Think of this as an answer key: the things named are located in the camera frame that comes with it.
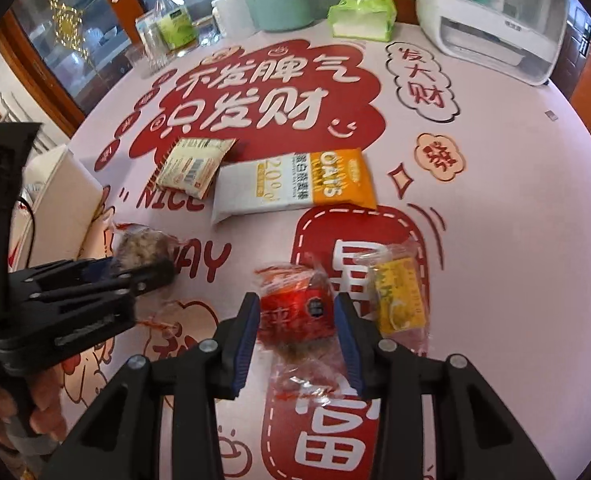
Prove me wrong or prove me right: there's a yellow green wrapped snack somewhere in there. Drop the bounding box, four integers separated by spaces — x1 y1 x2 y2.
353 242 429 357

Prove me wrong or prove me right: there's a glass bottle with green label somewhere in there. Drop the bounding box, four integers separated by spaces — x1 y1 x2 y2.
153 0 199 54

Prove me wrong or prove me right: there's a white orange oat packet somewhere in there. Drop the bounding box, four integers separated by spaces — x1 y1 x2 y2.
210 147 379 226

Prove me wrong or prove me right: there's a teal canister with brown lid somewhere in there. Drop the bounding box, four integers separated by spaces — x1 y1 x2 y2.
240 0 317 31

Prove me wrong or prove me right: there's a green tissue pack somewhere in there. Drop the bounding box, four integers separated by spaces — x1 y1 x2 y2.
327 0 397 44

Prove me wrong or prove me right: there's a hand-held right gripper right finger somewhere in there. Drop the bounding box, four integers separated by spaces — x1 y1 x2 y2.
333 292 559 480

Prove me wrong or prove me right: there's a glass tumbler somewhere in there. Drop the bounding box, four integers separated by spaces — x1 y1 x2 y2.
124 44 152 79

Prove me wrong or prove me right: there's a red snack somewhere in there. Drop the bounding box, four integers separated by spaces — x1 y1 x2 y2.
254 252 361 407

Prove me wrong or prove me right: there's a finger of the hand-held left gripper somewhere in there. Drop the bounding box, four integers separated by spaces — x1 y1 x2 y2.
10 257 122 287
0 259 177 369

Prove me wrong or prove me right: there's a black cable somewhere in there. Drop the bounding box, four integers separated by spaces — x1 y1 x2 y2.
14 197 37 266

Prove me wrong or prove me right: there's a person's left hand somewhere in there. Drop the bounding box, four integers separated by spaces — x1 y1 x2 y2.
0 366 70 453

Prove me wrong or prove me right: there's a white plastic tray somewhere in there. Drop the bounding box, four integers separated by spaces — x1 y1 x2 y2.
8 144 111 274

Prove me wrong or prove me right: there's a white squeeze bottle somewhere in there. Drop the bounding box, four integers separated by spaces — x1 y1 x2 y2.
212 0 257 39

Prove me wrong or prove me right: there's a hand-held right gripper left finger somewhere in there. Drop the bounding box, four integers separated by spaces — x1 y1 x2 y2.
40 292 262 480

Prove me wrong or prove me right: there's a pink printed tablecloth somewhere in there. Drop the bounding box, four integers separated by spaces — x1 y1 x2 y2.
58 15 591 480

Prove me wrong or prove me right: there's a glass door with gold ornament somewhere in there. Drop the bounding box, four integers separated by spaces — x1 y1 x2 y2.
0 0 144 134

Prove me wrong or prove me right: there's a cream snack packet with barcode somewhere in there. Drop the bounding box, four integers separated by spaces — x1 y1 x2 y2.
154 137 238 200

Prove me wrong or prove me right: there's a white countertop appliance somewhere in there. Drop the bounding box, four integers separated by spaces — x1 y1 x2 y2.
415 0 572 87

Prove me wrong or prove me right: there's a clear brown round snack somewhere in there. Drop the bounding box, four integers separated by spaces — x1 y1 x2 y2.
110 222 181 282

